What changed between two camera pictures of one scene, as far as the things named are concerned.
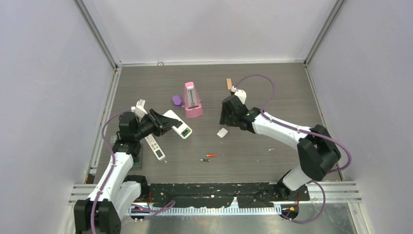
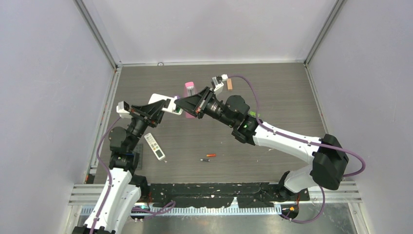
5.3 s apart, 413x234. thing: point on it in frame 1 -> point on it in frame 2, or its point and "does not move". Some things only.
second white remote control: [156, 147] does not move
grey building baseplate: [138, 162] does not move
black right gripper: [224, 119] -> [200, 101]
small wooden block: [229, 83] does not move
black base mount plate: [213, 195] does not move
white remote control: [184, 130] -> [169, 105]
